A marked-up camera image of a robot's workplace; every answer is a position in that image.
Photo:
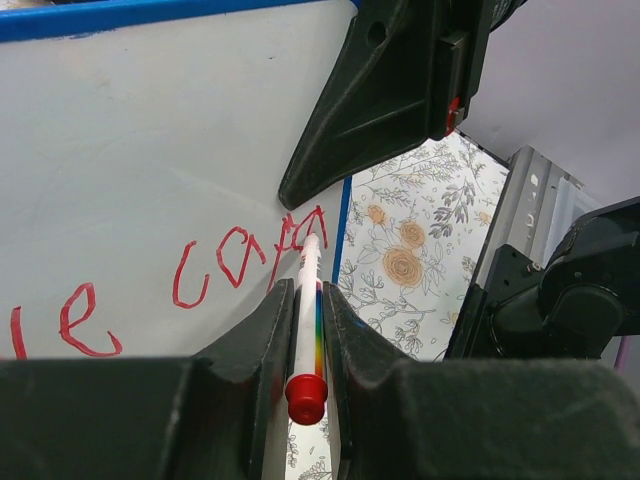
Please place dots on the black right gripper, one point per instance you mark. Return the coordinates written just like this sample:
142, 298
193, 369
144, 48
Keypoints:
406, 73

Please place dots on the blue framed whiteboard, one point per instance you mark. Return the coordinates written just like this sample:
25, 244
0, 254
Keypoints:
142, 147

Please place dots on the aluminium front rail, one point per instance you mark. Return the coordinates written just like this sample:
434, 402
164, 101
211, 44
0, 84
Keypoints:
537, 206

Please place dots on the red white marker pen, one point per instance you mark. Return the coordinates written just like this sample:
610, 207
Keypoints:
306, 389

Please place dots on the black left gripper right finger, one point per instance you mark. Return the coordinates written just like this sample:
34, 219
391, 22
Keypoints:
398, 418

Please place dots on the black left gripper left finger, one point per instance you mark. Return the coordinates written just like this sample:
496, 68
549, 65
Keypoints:
218, 414

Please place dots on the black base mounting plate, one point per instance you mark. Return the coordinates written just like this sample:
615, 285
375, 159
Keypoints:
510, 274

